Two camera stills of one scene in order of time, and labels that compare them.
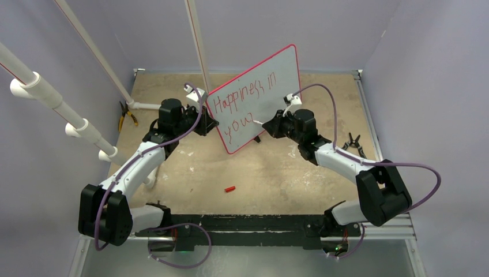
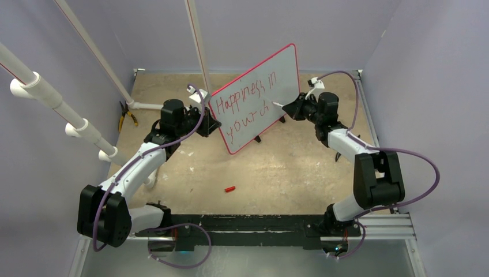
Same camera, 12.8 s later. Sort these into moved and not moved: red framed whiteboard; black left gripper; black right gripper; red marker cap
Moved: black right gripper
Not moved: red framed whiteboard; black left gripper; red marker cap
